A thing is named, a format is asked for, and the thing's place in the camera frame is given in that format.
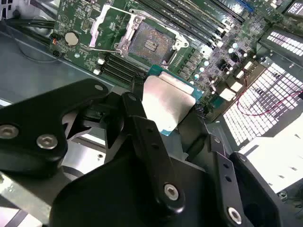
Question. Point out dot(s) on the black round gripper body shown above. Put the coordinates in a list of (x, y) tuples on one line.
[(106, 201)]

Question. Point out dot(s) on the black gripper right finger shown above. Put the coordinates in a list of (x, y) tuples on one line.
[(230, 196)]

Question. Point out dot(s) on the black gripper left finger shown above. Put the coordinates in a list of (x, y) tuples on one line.
[(35, 113)]

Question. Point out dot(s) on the silver square CPU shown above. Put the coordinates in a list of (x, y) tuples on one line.
[(165, 101)]

